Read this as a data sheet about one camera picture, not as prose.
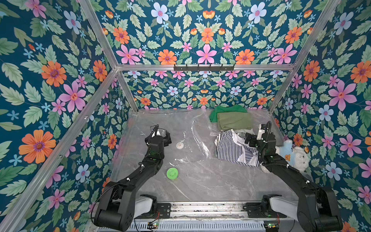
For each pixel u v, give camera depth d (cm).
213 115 114
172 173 83
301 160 82
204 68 93
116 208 41
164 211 73
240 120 105
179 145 98
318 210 41
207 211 75
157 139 71
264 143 64
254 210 73
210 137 103
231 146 91
